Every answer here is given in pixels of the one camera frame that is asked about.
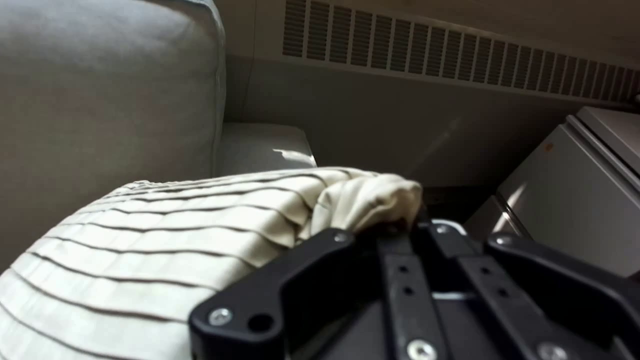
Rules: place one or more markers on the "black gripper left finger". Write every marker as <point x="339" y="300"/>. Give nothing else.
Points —
<point x="233" y="320"/>

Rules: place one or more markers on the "cream striped pillow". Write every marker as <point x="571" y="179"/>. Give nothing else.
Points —
<point x="133" y="252"/>

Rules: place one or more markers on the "grey metal cabinet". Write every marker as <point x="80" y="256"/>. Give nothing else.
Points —
<point x="586" y="192"/>

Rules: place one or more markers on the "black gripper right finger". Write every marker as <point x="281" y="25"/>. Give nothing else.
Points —
<point x="513" y="300"/>

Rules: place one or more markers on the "grey fabric sofa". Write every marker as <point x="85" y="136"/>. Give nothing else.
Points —
<point x="266" y="147"/>

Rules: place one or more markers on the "wall radiator vent grille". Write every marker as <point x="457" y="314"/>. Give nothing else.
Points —
<point x="466" y="52"/>

